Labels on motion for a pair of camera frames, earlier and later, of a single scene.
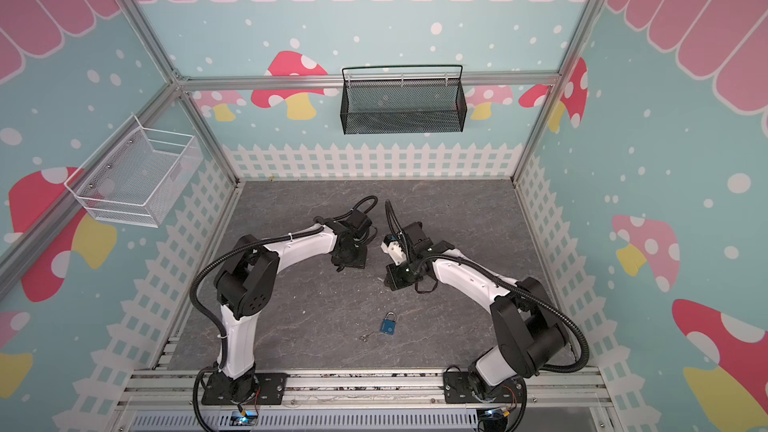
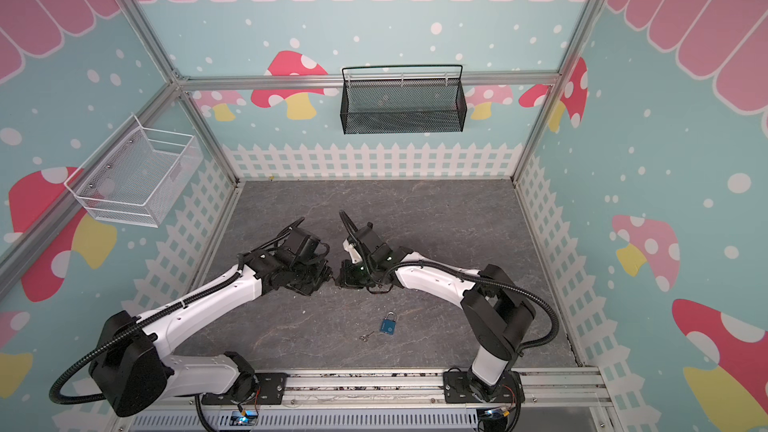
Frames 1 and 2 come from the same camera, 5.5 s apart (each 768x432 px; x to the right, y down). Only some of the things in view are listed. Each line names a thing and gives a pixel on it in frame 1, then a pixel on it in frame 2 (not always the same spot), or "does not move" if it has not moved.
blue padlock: (389, 324) does not move
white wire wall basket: (135, 174) does not move
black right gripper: (398, 274) to (351, 273)
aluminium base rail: (570, 401) does not move
